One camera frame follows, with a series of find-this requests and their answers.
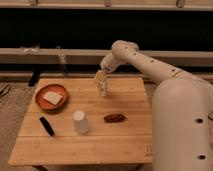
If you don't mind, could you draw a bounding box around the black eraser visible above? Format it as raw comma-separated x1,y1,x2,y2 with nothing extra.
39,117,55,136

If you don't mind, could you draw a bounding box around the brown sausage toy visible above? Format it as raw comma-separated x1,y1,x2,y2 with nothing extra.
104,114,126,123

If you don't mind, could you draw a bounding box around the white sponge piece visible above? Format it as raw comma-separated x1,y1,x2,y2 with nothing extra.
43,91,63,105

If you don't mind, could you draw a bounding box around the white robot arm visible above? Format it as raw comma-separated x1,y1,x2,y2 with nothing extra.
100,40,213,171

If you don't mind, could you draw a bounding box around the wooden table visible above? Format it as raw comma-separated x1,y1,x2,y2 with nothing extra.
9,78,152,166

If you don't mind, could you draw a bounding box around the black table leg stand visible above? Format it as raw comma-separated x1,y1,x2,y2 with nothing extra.
28,66,42,87

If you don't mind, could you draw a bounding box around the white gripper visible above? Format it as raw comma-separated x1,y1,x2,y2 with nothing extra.
95,53,119,97

